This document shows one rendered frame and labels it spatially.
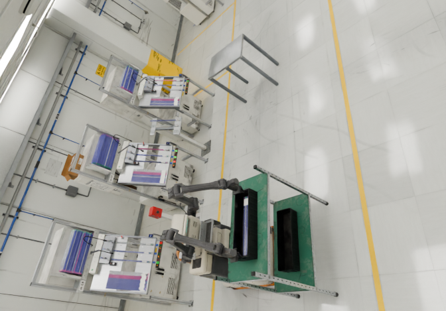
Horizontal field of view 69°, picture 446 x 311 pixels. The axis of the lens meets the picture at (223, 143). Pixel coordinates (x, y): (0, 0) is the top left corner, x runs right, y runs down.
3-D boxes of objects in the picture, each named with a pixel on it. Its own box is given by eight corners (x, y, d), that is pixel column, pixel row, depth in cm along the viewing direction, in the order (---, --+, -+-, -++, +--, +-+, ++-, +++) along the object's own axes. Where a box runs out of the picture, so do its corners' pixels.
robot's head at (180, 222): (172, 241, 293) (168, 236, 280) (175, 219, 304) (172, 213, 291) (188, 241, 291) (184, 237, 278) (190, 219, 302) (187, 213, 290)
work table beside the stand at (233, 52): (278, 85, 481) (240, 56, 438) (245, 103, 529) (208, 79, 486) (279, 62, 504) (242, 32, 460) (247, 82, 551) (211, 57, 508)
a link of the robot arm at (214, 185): (174, 186, 273) (175, 198, 267) (173, 183, 267) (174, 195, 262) (224, 179, 277) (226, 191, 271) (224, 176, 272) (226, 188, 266)
